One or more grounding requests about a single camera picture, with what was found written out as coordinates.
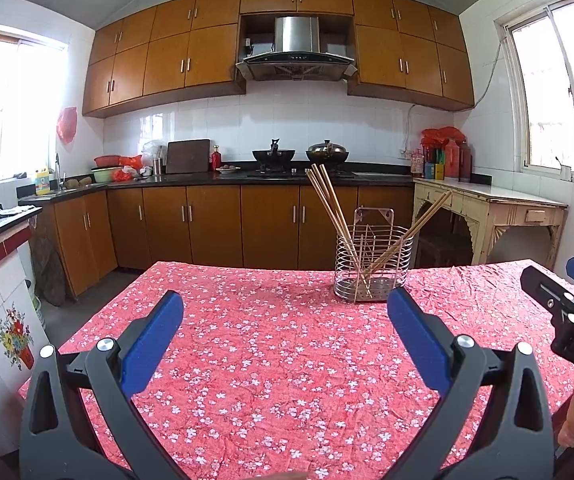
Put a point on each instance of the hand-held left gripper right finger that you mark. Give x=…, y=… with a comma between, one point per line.
x=417, y=342

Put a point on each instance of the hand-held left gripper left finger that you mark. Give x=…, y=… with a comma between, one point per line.
x=152, y=342

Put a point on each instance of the wooden chopstick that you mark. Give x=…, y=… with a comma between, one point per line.
x=335, y=210
x=330, y=210
x=419, y=229
x=417, y=223
x=340, y=210
x=324, y=210

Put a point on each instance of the white cup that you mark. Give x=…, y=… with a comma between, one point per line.
x=567, y=172

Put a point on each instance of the cream wooden side table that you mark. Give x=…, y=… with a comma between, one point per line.
x=492, y=195

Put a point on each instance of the green plastic bucket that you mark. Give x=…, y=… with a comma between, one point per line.
x=36, y=307

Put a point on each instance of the dark sack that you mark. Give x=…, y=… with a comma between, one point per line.
x=49, y=275

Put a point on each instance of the red floral tablecloth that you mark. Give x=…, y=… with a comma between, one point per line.
x=287, y=360

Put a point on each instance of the wooden base cabinets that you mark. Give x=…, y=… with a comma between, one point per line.
x=217, y=225

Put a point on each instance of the dark red thermos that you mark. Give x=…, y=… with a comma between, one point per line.
x=466, y=162

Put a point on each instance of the blue and yellow box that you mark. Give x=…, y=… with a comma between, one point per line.
x=434, y=171

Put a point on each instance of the black kitchen countertop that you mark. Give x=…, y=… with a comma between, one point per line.
x=192, y=178

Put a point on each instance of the small red plastic bag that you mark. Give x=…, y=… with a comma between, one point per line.
x=126, y=172

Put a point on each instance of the green basin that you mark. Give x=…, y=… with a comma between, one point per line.
x=103, y=175

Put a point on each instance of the metal cup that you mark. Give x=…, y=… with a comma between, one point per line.
x=158, y=166

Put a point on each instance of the pink bottle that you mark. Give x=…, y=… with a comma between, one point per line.
x=417, y=165

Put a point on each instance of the large red plastic bag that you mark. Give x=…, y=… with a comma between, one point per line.
x=442, y=136

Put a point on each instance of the red basin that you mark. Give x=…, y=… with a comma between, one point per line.
x=109, y=161

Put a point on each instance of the dark wooden cutting board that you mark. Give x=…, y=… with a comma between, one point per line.
x=188, y=156

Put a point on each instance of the plate of food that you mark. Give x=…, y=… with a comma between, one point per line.
x=228, y=169

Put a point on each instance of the large barred window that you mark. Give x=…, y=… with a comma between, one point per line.
x=567, y=85

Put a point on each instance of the grey cloth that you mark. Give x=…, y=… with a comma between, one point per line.
x=12, y=211

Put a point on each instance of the yellow detergent bottle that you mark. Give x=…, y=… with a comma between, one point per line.
x=43, y=184

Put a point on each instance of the white plastic bag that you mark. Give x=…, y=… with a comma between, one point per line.
x=153, y=150

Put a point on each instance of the red bottle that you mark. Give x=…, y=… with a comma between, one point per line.
x=216, y=160

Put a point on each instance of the metal faucet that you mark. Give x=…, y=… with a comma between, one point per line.
x=58, y=172

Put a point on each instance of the lidded dark wok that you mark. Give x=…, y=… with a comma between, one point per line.
x=327, y=152

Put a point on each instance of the black gas stove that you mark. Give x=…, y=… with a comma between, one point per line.
x=279, y=175

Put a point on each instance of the small kitchen window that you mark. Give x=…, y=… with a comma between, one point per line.
x=12, y=105

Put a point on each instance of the steel range hood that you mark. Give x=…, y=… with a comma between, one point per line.
x=294, y=35

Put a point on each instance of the red bag on wall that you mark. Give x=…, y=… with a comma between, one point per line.
x=67, y=125

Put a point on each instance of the wide wooden wall cabinet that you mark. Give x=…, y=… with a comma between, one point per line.
x=407, y=55
x=167, y=60

